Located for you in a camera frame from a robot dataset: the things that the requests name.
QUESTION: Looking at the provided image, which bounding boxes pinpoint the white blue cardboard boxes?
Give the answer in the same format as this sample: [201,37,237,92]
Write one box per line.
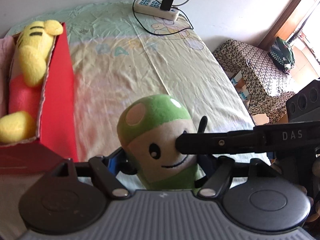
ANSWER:
[226,70,270,126]

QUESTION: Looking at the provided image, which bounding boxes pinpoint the white power strip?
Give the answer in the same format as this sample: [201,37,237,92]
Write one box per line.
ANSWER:
[133,0,180,21]

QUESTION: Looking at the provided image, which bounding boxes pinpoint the right hand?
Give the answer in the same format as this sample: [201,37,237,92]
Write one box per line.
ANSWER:
[306,154,319,223]

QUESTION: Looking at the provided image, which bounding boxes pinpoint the red cardboard box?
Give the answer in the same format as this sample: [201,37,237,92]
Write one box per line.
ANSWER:
[1,22,78,175]

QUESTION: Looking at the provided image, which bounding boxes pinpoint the black charger adapter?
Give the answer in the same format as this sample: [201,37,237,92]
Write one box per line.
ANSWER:
[160,0,174,11]

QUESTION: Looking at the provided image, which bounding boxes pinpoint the yellow tiger plush toy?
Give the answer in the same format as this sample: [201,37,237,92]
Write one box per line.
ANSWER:
[1,20,63,144]

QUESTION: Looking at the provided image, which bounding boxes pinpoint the patterned cloth covered cabinet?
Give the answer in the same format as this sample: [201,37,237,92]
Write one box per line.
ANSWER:
[213,39,295,124]

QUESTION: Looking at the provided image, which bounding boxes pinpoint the green mushroom plush toy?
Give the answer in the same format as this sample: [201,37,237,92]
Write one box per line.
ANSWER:
[117,94,203,192]

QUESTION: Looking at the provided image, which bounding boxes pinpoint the cartoon print bed sheet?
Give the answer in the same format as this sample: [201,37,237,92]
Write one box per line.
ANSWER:
[4,0,271,190]

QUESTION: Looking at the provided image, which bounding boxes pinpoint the pink plush bear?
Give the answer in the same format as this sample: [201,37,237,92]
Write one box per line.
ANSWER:
[0,36,15,117]

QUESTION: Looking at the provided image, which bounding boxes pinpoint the black charger cable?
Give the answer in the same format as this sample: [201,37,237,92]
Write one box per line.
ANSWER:
[132,0,194,36]

